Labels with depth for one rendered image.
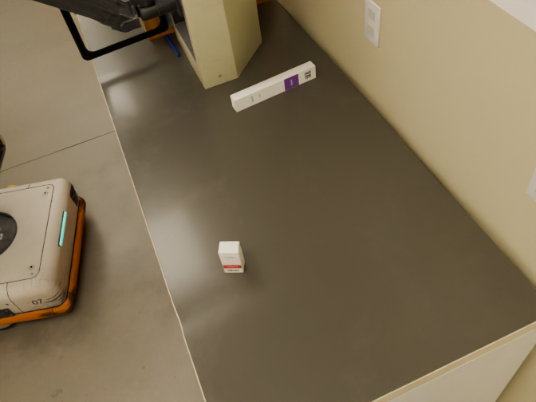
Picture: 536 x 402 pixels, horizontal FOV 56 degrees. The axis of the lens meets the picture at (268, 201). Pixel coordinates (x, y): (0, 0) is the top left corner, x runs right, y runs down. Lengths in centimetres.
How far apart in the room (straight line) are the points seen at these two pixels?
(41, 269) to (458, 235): 162
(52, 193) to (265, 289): 155
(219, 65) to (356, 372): 98
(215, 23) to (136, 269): 129
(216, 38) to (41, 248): 121
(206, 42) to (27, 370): 153
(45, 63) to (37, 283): 205
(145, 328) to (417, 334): 141
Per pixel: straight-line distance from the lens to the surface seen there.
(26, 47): 419
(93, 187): 284
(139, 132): 155
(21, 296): 226
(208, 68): 159
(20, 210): 251
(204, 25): 152
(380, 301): 111
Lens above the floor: 192
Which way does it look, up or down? 50 degrees down
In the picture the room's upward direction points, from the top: 10 degrees counter-clockwise
